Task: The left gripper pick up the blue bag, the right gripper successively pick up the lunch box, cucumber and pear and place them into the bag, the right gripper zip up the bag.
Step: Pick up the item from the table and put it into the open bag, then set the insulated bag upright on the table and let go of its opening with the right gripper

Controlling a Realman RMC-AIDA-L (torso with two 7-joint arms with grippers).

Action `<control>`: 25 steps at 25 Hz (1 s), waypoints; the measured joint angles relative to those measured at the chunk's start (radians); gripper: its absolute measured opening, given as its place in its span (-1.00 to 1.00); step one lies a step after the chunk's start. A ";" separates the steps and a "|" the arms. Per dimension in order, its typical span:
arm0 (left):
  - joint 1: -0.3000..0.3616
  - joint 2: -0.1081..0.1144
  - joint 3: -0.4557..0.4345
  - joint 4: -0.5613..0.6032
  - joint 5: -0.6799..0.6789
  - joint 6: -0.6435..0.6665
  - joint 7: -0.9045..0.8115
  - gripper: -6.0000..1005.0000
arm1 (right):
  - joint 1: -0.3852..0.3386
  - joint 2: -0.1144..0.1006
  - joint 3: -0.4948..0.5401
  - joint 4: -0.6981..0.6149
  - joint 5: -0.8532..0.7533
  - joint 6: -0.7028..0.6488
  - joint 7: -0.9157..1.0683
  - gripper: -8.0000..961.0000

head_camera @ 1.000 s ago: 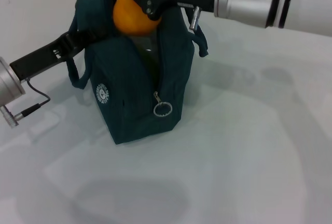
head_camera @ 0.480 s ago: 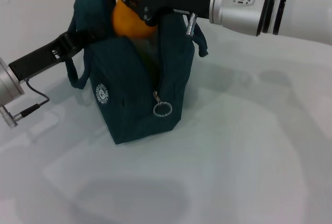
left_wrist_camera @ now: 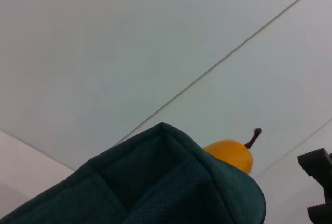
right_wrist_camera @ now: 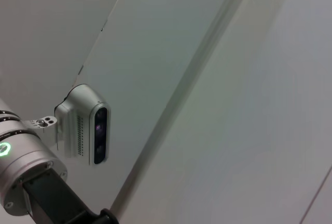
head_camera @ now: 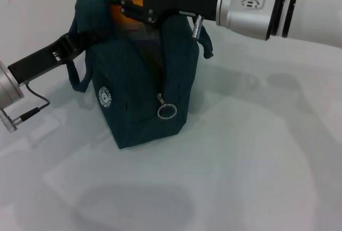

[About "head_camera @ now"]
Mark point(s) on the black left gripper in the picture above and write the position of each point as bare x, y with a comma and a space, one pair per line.
45, 60

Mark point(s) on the dark teal insulated lunch bag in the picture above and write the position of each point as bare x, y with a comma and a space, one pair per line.
139, 86

